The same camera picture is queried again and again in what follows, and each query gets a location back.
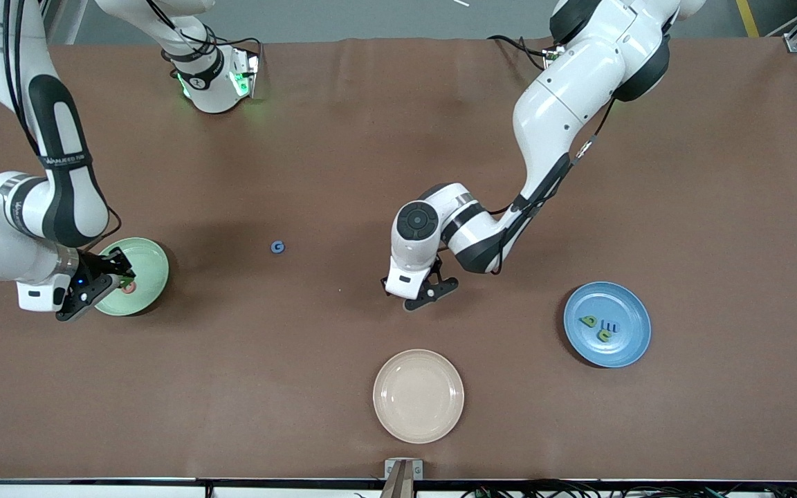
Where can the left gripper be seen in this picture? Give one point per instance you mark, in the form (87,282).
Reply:
(384,281)

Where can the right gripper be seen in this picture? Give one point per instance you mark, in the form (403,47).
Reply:
(99,265)

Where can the green foam letter b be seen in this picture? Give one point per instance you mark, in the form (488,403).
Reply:
(596,320)

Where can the green foam letter n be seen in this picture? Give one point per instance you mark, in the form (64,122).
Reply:
(602,339)

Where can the blue foam letter m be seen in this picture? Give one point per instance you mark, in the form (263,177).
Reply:
(609,326)

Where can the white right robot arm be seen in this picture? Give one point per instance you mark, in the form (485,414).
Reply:
(59,173)

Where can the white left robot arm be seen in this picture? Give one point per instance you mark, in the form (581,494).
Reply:
(564,104)

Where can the green plate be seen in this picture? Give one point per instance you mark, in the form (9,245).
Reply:
(146,263)

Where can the beige plate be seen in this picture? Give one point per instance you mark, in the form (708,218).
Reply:
(418,395)

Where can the blue plate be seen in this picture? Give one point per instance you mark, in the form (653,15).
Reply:
(578,346)

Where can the blue foam letter G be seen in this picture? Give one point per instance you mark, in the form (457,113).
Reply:
(274,247)

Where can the brown table cover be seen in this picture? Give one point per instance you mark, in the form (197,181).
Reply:
(343,152)

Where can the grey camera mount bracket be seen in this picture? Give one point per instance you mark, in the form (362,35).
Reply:
(404,484)

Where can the white table edge rail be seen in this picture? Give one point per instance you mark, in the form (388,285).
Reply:
(59,491)

